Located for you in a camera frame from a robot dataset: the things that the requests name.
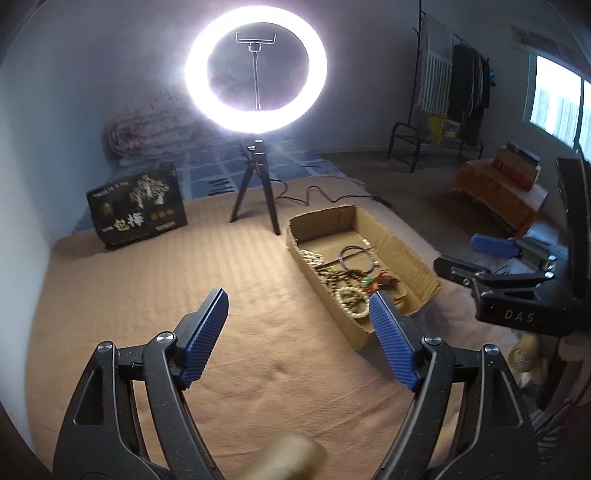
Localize black power cable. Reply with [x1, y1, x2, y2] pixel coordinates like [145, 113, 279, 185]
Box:
[272, 178, 393, 208]

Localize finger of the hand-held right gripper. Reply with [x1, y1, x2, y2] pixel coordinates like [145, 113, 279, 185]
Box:
[433, 255, 553, 292]
[470, 233, 555, 269]

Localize orange cloth covered table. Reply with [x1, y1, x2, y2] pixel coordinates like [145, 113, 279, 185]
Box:
[451, 158, 550, 237]

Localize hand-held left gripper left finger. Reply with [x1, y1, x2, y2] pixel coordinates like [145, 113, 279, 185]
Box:
[53, 287, 230, 480]

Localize yellow box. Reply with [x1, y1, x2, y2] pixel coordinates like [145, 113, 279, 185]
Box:
[427, 115, 461, 144]

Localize striped grey clothing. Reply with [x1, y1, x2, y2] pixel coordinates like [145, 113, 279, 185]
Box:
[529, 399, 591, 464]

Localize brown strap wristwatch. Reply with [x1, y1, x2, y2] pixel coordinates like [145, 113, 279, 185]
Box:
[376, 274, 409, 308]

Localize rolled patterned quilt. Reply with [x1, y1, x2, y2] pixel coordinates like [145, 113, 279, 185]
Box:
[104, 92, 199, 163]

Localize black tripod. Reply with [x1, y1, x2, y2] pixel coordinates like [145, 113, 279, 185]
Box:
[229, 134, 282, 236]

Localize black metal shelf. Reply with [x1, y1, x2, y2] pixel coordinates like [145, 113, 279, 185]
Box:
[388, 121, 485, 174]

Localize white ring light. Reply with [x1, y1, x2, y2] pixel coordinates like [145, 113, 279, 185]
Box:
[184, 0, 328, 136]

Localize black phone holder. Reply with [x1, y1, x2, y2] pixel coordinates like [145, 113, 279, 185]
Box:
[235, 31, 277, 112]

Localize black clothes rack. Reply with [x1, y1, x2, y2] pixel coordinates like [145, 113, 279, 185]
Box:
[409, 0, 497, 158]

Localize window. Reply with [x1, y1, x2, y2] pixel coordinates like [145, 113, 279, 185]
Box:
[526, 51, 591, 149]

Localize person's left hand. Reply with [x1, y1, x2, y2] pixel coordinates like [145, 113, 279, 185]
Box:
[240, 434, 328, 480]

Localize silver metal bangle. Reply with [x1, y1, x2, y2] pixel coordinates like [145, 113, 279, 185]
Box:
[339, 246, 376, 274]

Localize cream bead bracelet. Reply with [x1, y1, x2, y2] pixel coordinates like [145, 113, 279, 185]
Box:
[335, 286, 373, 320]

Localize stack of brown boxes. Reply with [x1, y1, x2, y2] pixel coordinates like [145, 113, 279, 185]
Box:
[492, 141, 542, 190]

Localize black printed gift box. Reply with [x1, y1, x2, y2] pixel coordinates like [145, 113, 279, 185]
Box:
[86, 162, 188, 250]

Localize cardboard box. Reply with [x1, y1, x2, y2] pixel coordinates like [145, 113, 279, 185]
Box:
[285, 205, 441, 350]

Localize blue patterned bedsheet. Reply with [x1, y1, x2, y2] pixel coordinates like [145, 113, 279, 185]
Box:
[69, 138, 365, 234]

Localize striped hanging towel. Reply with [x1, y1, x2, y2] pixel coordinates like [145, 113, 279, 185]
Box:
[418, 14, 455, 114]

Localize person's right hand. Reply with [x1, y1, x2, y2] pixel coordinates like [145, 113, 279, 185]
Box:
[507, 331, 551, 389]

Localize dark hanging clothes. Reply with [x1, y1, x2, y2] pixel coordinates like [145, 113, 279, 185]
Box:
[448, 41, 492, 145]

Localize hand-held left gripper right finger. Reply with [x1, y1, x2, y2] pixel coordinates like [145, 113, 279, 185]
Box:
[369, 291, 541, 480]

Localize brown wooden bead necklace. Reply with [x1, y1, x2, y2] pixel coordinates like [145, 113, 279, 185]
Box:
[318, 267, 370, 292]

